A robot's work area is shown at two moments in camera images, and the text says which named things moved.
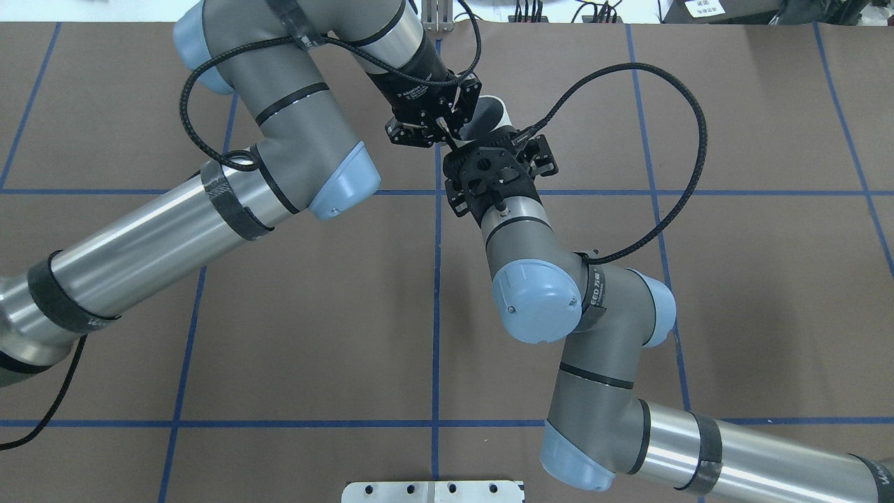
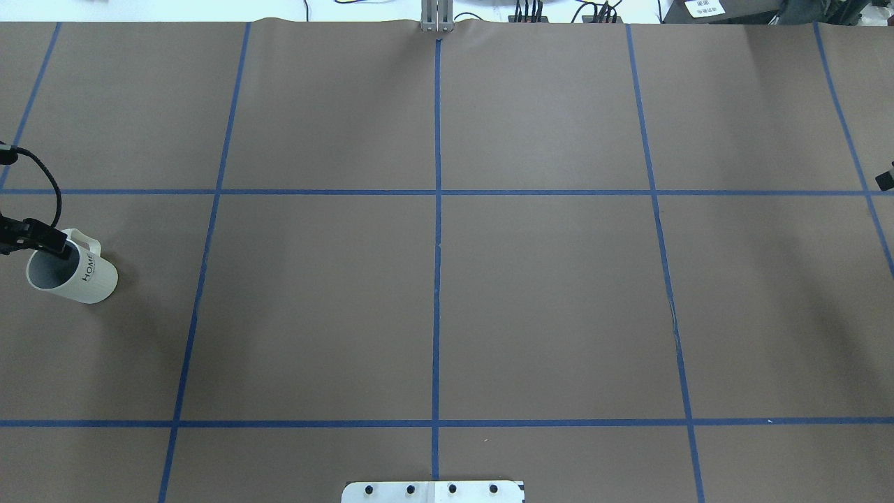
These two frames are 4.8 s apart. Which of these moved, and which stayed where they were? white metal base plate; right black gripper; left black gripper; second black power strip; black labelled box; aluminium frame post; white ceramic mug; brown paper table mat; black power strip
Moved: white ceramic mug; left black gripper; right black gripper
Stayed: black labelled box; second black power strip; black power strip; aluminium frame post; white metal base plate; brown paper table mat
